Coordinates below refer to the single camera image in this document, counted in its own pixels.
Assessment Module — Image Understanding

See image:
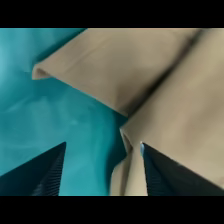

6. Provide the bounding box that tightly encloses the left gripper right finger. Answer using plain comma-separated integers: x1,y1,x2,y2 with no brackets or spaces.
140,141,224,197

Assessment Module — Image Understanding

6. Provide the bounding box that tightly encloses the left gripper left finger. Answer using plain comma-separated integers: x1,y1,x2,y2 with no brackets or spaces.
0,141,67,197

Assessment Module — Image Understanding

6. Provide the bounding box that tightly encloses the beige shirt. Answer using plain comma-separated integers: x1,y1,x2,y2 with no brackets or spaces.
31,27,224,197

